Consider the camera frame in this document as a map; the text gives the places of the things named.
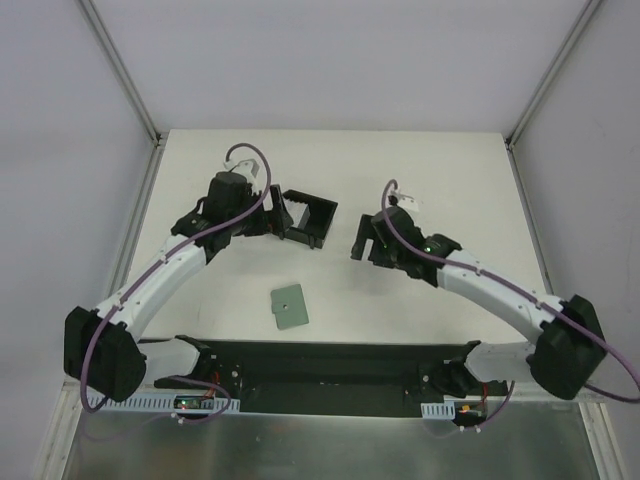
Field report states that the black plastic card box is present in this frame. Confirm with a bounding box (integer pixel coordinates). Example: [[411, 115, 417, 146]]
[[283, 189, 338, 249]]

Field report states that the green leather card holder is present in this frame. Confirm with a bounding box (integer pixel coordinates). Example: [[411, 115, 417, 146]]
[[270, 284, 309, 330]]

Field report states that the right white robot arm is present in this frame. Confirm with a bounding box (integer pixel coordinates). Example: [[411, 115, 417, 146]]
[[351, 207, 606, 400]]

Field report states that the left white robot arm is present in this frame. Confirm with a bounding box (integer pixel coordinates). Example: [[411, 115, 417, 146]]
[[63, 172, 292, 401]]

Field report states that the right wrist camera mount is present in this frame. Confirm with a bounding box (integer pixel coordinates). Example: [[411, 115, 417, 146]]
[[387, 189, 419, 212]]

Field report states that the left aluminium frame post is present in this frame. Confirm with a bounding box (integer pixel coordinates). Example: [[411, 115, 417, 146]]
[[74, 0, 169, 146]]

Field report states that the aluminium frame post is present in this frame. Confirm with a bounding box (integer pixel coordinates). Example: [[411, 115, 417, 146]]
[[74, 0, 169, 146], [504, 0, 606, 151]]

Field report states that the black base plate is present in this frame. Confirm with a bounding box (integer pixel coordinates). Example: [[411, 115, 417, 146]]
[[139, 337, 574, 416]]

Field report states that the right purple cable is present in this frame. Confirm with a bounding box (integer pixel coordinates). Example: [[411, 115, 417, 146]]
[[382, 179, 640, 402]]

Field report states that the right white cable duct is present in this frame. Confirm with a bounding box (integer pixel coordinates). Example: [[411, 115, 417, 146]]
[[420, 401, 456, 421]]

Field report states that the white cable duct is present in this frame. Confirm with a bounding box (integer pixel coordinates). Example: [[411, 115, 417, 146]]
[[101, 393, 240, 415], [420, 401, 456, 421]]

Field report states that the left white cable duct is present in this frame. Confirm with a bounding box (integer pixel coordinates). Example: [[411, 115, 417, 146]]
[[101, 393, 240, 415]]

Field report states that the right aluminium frame post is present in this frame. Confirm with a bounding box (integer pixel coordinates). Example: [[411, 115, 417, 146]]
[[504, 0, 606, 151]]

